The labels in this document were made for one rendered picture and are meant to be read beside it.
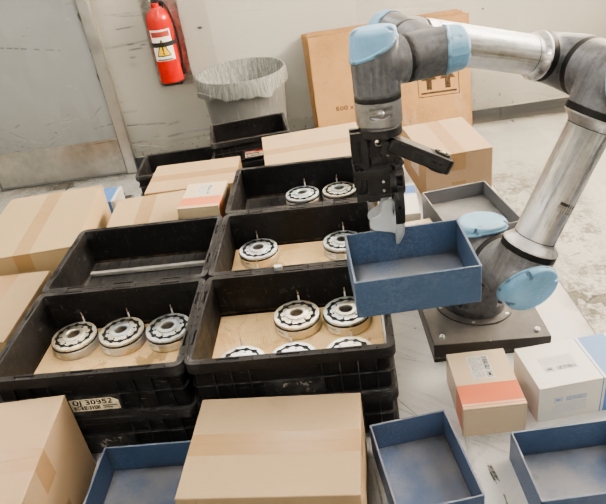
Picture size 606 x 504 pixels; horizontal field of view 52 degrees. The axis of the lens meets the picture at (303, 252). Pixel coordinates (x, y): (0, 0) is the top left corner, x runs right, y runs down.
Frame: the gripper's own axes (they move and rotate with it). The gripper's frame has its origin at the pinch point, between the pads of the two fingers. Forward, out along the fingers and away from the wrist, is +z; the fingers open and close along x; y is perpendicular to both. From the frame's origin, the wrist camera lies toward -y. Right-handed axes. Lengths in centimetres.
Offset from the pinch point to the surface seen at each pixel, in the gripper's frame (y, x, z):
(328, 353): 15.4, 5.5, 19.5
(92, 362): 68, -13, 28
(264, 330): 29.9, -16.9, 27.4
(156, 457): 52, 6, 39
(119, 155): 158, -328, 68
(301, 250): 21, -49, 25
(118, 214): 78, -78, 19
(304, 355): 19.9, 5.4, 19.4
